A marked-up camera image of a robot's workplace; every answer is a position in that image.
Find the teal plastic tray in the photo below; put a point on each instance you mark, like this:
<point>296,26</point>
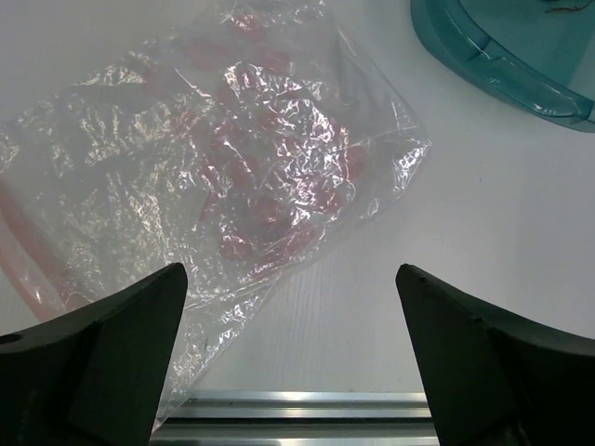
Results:
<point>537,56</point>

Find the clear zip top bag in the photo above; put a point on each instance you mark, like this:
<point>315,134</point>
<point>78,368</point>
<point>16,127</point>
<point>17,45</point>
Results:
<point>244,146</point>

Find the aluminium rail base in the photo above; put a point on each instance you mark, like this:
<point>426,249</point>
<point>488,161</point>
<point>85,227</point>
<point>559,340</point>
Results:
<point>299,418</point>

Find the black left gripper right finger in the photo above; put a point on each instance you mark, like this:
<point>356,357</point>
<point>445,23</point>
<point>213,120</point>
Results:
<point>493,377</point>

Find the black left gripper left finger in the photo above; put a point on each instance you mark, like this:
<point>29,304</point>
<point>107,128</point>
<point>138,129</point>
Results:
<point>93,376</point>

